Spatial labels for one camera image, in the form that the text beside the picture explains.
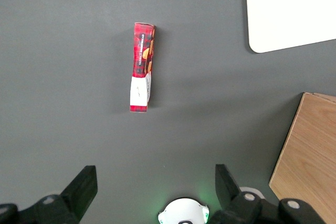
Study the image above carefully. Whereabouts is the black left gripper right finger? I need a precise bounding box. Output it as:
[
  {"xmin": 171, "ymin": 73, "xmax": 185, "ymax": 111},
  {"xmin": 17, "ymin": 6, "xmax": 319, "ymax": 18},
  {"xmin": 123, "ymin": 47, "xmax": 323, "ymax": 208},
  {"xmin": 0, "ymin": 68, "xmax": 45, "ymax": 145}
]
[{"xmin": 207, "ymin": 164, "xmax": 326, "ymax": 224}]

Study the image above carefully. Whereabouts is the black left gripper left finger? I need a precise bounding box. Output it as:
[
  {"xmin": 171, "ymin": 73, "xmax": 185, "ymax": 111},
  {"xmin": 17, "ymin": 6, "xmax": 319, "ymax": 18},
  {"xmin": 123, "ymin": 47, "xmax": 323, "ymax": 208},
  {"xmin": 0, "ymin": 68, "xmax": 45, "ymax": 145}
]
[{"xmin": 0, "ymin": 165, "xmax": 98, "ymax": 224}]

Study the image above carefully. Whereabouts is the red cookie box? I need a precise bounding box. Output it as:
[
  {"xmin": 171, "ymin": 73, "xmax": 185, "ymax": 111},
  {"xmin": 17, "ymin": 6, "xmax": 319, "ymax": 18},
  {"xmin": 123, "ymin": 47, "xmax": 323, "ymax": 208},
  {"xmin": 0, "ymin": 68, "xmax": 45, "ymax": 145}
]
[{"xmin": 129, "ymin": 22, "xmax": 156, "ymax": 113}]

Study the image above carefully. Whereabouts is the cream plastic tray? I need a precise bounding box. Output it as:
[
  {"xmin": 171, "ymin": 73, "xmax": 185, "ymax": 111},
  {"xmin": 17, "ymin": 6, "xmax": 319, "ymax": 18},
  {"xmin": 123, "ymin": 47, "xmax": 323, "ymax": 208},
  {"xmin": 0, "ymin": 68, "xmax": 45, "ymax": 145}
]
[{"xmin": 245, "ymin": 0, "xmax": 336, "ymax": 54}]

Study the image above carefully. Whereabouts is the wooden two-drawer cabinet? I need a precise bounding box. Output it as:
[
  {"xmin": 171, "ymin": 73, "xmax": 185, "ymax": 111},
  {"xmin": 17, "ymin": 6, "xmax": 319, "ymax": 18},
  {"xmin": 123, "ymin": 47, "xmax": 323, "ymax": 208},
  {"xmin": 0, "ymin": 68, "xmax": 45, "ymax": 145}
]
[{"xmin": 269, "ymin": 92, "xmax": 336, "ymax": 224}]

